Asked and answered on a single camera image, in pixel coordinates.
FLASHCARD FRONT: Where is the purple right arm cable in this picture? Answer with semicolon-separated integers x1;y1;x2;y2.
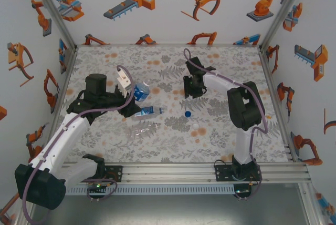
183;48;269;183

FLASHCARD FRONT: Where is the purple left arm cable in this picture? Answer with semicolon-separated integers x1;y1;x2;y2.
21;64;136;222

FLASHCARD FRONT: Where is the floral patterned table cover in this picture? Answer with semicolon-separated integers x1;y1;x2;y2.
51;45;292;164

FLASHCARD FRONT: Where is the aluminium side frame rail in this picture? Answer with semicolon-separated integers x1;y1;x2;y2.
258;47;299;162
27;47;78;167

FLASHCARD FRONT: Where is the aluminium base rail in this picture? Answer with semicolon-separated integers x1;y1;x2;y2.
28;162;312;185

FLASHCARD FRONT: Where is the clear Pocari Sweat bottle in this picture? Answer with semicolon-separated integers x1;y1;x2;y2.
132;79;152;103

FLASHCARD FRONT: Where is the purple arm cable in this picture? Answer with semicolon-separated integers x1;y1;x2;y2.
183;48;269;183
21;64;136;222

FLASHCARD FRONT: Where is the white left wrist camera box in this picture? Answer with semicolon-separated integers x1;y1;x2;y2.
114;68;133;97

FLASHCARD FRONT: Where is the aluminium frame post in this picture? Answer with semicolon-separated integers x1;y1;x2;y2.
298;182;328;225
27;0;78;49
258;0;313;51

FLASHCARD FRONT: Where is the clear unlabelled plastic bottle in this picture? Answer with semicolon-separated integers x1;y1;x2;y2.
125;121;163;141

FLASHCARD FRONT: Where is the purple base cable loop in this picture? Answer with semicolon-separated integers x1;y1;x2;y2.
86;177;119;202
233;177;263;201

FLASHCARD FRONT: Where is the controller board green light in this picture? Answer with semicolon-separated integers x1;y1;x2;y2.
234;187;253;196
86;181;108;193

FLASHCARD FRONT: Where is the perforated grey cable duct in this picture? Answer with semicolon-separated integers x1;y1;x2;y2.
65;184;235;196

